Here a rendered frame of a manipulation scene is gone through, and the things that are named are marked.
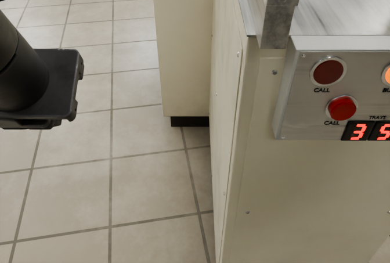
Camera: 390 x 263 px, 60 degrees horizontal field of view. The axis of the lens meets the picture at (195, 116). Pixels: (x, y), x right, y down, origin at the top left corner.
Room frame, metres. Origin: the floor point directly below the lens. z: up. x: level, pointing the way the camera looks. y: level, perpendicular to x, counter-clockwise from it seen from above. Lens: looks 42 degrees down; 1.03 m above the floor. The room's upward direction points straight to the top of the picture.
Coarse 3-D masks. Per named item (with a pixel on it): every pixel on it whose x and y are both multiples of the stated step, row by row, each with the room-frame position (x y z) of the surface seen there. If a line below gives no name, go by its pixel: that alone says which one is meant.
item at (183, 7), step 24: (168, 0) 1.03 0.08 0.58; (192, 0) 1.03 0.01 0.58; (168, 24) 1.03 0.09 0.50; (192, 24) 1.03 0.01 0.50; (168, 48) 1.03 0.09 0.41; (192, 48) 1.03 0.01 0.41; (168, 72) 1.03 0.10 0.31; (192, 72) 1.03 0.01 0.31; (168, 96) 1.03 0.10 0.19; (192, 96) 1.03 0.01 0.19; (192, 120) 1.06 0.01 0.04
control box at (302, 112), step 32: (288, 64) 0.32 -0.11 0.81; (352, 64) 0.31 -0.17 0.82; (384, 64) 0.31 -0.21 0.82; (288, 96) 0.31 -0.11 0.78; (320, 96) 0.31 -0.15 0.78; (352, 96) 0.31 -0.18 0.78; (384, 96) 0.31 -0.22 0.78; (288, 128) 0.31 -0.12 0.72; (320, 128) 0.31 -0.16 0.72; (352, 128) 0.31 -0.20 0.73
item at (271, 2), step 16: (256, 0) 0.36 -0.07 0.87; (272, 0) 0.30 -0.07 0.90; (288, 0) 0.30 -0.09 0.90; (256, 16) 0.35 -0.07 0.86; (272, 16) 0.31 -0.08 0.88; (288, 16) 0.31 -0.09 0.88; (256, 32) 0.34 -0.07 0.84; (272, 32) 0.31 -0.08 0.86; (288, 32) 0.31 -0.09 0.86; (272, 48) 0.31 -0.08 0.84
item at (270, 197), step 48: (240, 0) 0.43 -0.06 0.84; (336, 0) 0.43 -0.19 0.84; (384, 0) 0.43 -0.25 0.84; (240, 48) 0.37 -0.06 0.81; (240, 96) 0.34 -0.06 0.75; (240, 144) 0.34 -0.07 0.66; (288, 144) 0.34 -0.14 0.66; (336, 144) 0.34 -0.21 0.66; (384, 144) 0.34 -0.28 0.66; (240, 192) 0.34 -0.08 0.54; (288, 192) 0.34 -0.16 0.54; (336, 192) 0.34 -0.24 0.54; (384, 192) 0.34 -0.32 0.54; (240, 240) 0.34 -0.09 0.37; (288, 240) 0.34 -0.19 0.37; (336, 240) 0.34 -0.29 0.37; (384, 240) 0.34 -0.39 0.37
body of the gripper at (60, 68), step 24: (24, 48) 0.22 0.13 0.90; (0, 72) 0.19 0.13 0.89; (24, 72) 0.21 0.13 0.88; (48, 72) 0.24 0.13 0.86; (72, 72) 0.24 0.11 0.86; (0, 96) 0.20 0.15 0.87; (24, 96) 0.21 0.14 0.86; (48, 96) 0.22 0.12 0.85; (72, 96) 0.22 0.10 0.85; (72, 120) 0.21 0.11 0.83
